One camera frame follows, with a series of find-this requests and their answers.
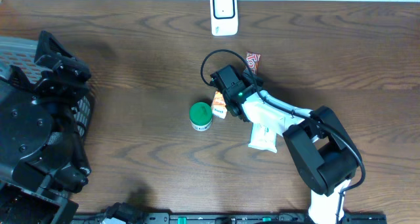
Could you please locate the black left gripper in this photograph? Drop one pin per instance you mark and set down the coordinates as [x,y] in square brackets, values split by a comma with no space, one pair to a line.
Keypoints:
[77,79]

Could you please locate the green lid jar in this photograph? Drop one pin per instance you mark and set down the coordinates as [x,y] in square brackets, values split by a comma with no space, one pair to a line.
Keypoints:
[201,116]

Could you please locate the orange small carton box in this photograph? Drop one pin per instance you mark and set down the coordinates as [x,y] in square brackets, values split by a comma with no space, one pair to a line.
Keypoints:
[218,106]

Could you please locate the red chocolate wafer bar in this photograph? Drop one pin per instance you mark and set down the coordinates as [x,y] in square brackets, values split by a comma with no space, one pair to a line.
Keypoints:
[253,61]

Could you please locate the light blue wet wipes pack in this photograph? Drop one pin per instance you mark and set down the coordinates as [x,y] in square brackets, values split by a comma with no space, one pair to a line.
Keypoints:
[262,138]

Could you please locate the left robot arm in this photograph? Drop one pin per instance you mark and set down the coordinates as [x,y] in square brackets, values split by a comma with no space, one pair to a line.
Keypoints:
[46,108]

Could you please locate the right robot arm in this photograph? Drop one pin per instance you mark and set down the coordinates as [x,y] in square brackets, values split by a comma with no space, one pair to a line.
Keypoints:
[321,149]

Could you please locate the white barcode scanner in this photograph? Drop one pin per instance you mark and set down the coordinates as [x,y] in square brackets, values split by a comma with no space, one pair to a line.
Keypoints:
[224,17]

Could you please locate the grey plastic basket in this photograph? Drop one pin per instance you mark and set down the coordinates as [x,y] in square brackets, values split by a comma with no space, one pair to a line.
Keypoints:
[21,53]

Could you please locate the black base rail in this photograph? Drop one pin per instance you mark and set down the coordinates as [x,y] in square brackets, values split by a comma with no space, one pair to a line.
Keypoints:
[124,213]

